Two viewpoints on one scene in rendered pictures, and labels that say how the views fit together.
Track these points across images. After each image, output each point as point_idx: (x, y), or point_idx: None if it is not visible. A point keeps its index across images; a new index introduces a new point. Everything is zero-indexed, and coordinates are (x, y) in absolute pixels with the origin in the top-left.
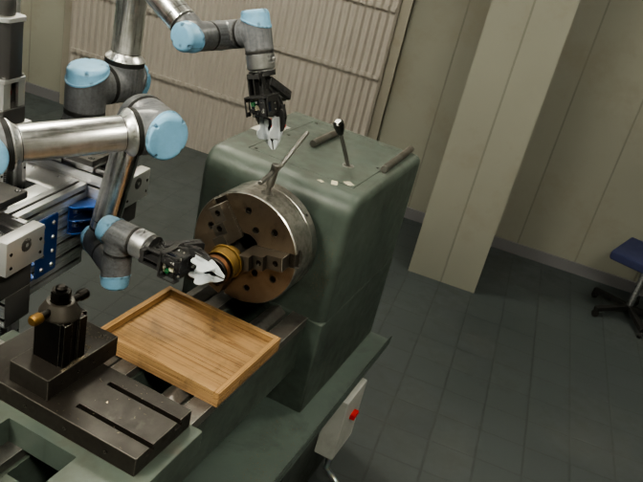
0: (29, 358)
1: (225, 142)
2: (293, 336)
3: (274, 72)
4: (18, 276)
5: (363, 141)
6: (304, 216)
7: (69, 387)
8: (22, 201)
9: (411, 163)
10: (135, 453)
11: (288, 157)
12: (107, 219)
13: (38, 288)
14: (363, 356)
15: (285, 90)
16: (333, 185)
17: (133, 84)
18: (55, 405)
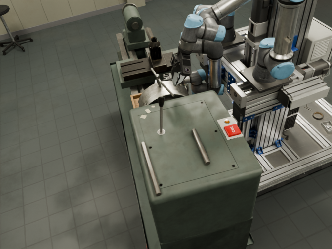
0: None
1: (214, 94)
2: None
3: (178, 48)
4: (204, 66)
5: (190, 174)
6: (145, 102)
7: (149, 62)
8: (235, 63)
9: (146, 183)
10: (121, 63)
11: (162, 84)
12: (200, 69)
13: (228, 97)
14: (152, 240)
15: (181, 66)
16: (146, 108)
17: (268, 63)
18: (146, 59)
